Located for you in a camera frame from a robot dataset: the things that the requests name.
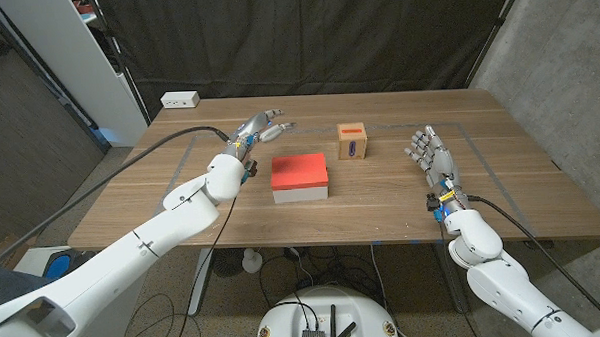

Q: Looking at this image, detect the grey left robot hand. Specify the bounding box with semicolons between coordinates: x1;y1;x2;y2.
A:
221;108;299;181

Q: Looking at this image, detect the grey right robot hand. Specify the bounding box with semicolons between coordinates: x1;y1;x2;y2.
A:
403;123;471;224

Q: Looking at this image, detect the red box with white base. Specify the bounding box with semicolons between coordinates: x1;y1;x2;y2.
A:
270;153;330;204

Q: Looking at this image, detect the white power outlet box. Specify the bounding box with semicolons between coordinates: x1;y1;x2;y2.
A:
159;90;201;110

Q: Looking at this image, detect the wooden box with slot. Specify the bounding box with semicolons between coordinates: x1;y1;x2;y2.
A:
335;121;370;161

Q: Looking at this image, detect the brown cardboard box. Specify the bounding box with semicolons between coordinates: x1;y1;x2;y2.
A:
0;232;34;270

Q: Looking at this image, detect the black fabric mat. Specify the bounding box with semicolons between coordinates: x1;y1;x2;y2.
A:
96;0;532;121

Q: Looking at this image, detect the grey table leg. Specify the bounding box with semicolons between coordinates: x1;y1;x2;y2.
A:
430;241;470;316

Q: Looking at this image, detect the dark round fan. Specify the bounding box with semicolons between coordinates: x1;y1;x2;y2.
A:
212;248;245;279

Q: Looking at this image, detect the white table leg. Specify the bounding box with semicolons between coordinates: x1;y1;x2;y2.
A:
184;248;217;318

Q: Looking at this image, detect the white cabinet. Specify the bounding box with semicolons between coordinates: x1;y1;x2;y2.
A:
0;0;150;153

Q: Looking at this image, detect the white robot torso base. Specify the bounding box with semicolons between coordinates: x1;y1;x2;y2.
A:
252;282;401;337

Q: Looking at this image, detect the blue foot pedal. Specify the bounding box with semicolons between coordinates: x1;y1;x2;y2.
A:
42;248;98;280

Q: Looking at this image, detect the white floor platform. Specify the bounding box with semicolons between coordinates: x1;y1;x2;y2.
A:
12;243;105;281

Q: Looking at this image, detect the blue jeans leg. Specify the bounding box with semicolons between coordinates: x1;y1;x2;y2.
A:
0;251;51;313

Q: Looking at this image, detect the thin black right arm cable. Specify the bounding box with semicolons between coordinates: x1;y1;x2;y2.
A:
437;219;482;337

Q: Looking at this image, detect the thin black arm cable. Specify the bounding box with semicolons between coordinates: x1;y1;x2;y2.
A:
118;196;245;337
437;219;482;337

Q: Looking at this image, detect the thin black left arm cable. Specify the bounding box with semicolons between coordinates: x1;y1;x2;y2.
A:
118;196;245;337

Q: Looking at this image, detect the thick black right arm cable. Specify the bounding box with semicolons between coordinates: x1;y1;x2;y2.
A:
467;190;600;330

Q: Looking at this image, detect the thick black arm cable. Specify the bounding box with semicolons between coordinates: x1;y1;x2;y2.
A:
0;124;234;274
467;190;600;330

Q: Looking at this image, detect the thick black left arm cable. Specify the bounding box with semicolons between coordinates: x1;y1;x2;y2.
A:
0;124;234;274

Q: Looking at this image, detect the grey floor cable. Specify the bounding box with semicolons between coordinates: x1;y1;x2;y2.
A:
369;242;417;337

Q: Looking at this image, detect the black floor cable bundle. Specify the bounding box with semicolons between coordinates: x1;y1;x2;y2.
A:
257;243;386;311

